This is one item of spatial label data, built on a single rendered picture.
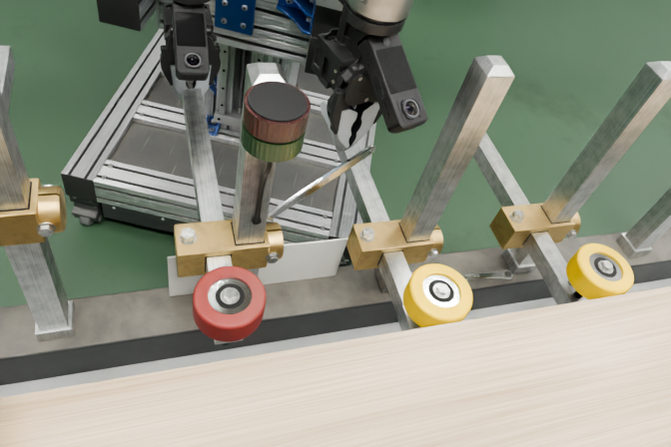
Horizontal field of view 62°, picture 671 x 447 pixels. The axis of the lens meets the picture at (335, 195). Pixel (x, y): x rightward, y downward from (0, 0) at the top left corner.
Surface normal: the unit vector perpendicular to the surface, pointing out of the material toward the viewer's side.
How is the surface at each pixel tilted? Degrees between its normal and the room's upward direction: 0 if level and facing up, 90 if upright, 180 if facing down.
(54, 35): 0
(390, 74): 34
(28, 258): 90
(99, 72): 0
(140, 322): 0
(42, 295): 90
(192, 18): 27
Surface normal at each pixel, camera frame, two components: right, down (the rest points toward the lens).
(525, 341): 0.19, -0.65
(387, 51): 0.48, -0.17
